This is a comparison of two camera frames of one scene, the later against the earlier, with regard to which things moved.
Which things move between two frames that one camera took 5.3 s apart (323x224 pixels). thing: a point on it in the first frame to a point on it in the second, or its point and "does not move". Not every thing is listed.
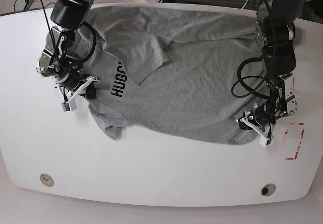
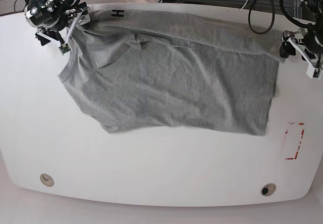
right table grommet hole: x=268 y=189 does not move
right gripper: x=261 y=119 to x=294 y=40
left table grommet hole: x=47 y=179 does not move
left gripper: x=70 y=87 to x=54 y=35
